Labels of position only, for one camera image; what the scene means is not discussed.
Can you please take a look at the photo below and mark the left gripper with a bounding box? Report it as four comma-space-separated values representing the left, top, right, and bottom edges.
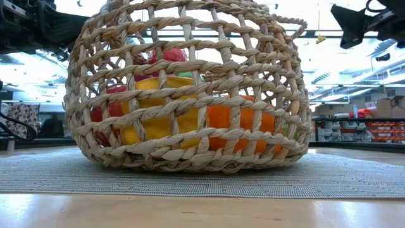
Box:
0, 0, 91, 54

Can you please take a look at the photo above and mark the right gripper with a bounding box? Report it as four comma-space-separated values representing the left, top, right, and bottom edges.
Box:
330, 0, 405, 50

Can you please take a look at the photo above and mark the red apple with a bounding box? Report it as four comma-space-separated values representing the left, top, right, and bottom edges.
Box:
147, 47, 189, 63
134, 73, 161, 82

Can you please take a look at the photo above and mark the dark red round fruit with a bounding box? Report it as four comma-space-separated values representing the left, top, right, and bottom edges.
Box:
89, 84, 128, 147

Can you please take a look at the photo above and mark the woven straw basket with handles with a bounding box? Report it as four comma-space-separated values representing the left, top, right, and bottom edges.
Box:
64, 0, 314, 174

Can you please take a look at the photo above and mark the yellow bell pepper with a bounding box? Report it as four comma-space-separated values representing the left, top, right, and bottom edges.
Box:
119, 75, 203, 149

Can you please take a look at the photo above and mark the green long vegetable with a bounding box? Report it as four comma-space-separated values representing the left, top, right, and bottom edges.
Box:
280, 122, 299, 141

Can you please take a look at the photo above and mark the orange bell pepper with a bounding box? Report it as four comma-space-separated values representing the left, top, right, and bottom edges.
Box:
207, 94, 284, 155

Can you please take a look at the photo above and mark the black ceiling light fixture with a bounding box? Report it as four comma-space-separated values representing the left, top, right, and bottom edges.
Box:
52, 47, 71, 63

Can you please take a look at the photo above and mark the brown cardboard box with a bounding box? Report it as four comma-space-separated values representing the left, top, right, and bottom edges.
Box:
375, 96, 405, 120

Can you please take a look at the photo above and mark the brown patterned box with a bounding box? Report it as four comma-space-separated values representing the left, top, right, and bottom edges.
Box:
5, 103, 41, 139

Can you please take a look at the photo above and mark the person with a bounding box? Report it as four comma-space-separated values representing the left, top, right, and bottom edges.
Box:
39, 113, 66, 139

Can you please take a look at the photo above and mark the shelf with red bins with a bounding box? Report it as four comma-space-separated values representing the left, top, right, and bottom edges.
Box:
311, 116, 405, 143

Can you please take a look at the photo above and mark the grey woven placemat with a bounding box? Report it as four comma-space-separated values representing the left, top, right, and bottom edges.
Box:
0, 148, 405, 200

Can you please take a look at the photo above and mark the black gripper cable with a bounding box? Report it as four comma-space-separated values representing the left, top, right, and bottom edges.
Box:
364, 0, 386, 14

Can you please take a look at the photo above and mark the black looped cable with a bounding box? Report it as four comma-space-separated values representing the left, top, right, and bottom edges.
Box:
0, 111, 37, 142

